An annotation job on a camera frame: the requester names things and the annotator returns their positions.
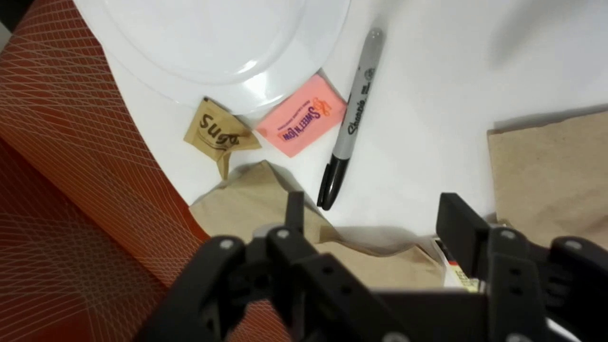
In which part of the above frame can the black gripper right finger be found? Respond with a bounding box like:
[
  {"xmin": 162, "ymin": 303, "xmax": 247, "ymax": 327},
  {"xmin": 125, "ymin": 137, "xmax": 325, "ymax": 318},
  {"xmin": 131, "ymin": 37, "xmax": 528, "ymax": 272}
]
[{"xmin": 435, "ymin": 192, "xmax": 490, "ymax": 280}]

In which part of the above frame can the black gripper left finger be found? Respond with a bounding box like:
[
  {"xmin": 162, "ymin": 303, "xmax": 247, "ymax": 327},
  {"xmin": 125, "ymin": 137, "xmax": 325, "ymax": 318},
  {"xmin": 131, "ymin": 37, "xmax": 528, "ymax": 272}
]
[{"xmin": 285, "ymin": 192, "xmax": 304, "ymax": 234}]

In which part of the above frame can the black sharpie marker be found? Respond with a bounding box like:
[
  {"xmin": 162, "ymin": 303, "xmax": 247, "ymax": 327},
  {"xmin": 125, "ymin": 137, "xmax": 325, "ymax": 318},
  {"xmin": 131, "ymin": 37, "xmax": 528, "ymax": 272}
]
[{"xmin": 317, "ymin": 27, "xmax": 386, "ymax": 211}]

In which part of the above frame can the brown napkin near plate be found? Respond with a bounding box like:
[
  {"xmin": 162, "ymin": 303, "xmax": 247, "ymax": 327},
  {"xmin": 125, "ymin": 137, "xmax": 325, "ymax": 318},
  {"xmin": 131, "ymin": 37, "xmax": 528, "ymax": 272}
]
[{"xmin": 190, "ymin": 162, "xmax": 445, "ymax": 291}]

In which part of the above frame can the torn sugar packet centre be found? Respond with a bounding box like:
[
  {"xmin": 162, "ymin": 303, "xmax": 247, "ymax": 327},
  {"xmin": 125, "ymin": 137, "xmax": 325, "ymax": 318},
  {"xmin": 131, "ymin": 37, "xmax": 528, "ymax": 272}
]
[{"xmin": 435, "ymin": 240, "xmax": 481, "ymax": 293}]

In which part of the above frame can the pink sweetener packet near plate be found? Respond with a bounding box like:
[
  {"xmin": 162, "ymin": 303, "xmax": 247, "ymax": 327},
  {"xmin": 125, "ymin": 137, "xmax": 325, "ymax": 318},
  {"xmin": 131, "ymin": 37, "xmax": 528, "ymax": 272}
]
[{"xmin": 257, "ymin": 75, "xmax": 346, "ymax": 158}]

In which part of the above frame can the crumpled brown sugar packet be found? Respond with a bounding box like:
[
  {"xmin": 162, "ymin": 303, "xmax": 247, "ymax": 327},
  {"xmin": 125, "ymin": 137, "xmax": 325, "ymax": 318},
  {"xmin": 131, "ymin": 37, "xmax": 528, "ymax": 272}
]
[{"xmin": 184, "ymin": 97, "xmax": 260, "ymax": 179}]

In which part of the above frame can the white plastic plate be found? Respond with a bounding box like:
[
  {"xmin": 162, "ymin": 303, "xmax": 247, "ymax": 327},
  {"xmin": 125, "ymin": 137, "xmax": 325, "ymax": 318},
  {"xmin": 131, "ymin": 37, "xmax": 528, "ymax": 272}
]
[{"xmin": 72, "ymin": 0, "xmax": 350, "ymax": 114}]

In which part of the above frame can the orange patterned sofa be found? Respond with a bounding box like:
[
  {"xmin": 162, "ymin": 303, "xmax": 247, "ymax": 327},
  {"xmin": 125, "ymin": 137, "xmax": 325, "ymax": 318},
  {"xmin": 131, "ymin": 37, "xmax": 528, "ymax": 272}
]
[{"xmin": 0, "ymin": 0, "xmax": 293, "ymax": 342}]

